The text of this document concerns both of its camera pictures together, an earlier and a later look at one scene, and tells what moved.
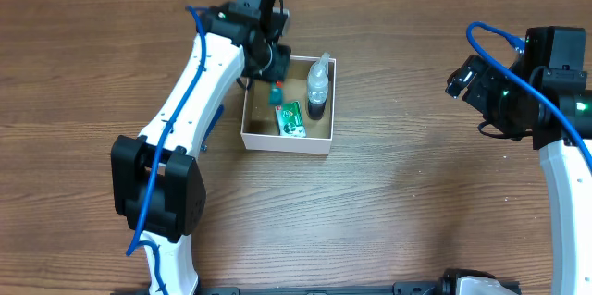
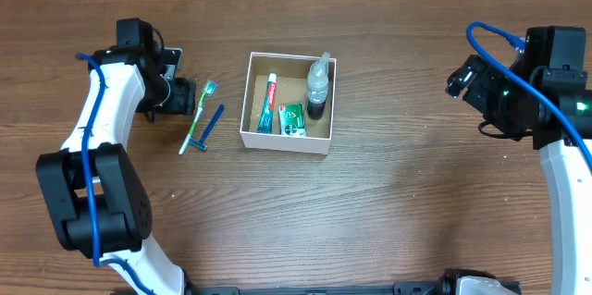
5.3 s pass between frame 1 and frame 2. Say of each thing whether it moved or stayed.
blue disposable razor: stayed
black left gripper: moved
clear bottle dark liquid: stayed
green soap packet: stayed
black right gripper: stayed
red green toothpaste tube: moved
